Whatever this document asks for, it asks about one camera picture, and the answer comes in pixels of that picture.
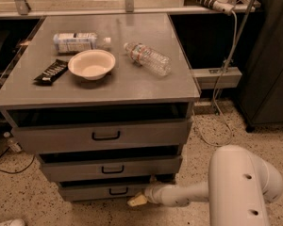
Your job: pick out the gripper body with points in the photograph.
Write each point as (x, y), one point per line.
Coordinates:
(153, 193)

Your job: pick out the grey bottom drawer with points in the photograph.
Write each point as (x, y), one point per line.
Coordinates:
(110, 188)

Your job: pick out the grey drawer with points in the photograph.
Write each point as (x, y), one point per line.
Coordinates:
(102, 136)
(110, 188)
(110, 168)

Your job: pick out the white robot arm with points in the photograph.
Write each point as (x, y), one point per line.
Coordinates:
(239, 186)

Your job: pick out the grey top drawer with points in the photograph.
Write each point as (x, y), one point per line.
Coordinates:
(102, 136)

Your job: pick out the grey middle drawer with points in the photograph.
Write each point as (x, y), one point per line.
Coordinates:
(110, 168)

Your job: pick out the grey drawer cabinet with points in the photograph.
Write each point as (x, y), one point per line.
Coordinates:
(103, 101)

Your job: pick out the white shoe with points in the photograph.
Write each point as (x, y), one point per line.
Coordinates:
(13, 222)

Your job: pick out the clear plastic water bottle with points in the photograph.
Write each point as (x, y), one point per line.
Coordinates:
(152, 60)

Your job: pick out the white paper bowl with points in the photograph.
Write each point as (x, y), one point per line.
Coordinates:
(92, 64)

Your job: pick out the black snack bar wrapper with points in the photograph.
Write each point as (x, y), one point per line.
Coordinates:
(52, 73)

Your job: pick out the dark cabinet at right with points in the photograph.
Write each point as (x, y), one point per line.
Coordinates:
(260, 92)

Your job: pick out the white labelled bottle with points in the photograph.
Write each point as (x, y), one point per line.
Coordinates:
(76, 42)

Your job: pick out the white power strip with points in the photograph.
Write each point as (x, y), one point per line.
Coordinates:
(218, 5)

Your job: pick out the grey metal rail box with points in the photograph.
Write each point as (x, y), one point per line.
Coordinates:
(210, 78)

